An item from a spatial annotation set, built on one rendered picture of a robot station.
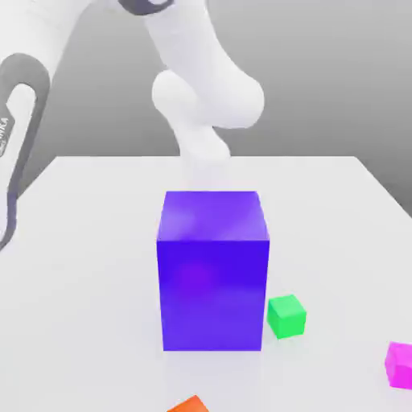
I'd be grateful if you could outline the large blue box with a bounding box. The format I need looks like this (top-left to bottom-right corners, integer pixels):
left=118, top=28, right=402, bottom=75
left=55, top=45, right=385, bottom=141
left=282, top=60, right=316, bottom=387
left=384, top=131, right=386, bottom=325
left=156, top=190, right=270, bottom=352

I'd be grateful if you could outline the small orange cube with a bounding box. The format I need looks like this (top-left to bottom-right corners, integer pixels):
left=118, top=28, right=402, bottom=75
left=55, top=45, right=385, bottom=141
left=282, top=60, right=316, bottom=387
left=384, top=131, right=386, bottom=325
left=166, top=394, right=210, bottom=412

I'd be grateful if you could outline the small green cube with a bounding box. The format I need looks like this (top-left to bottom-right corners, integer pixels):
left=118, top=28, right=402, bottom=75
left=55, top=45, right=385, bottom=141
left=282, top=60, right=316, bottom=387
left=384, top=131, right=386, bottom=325
left=266, top=294, right=307, bottom=340

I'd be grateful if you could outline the small magenta cube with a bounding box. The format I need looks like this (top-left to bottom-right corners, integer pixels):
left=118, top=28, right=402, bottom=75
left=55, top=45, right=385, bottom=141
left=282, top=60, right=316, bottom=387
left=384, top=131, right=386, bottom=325
left=385, top=341, right=412, bottom=391

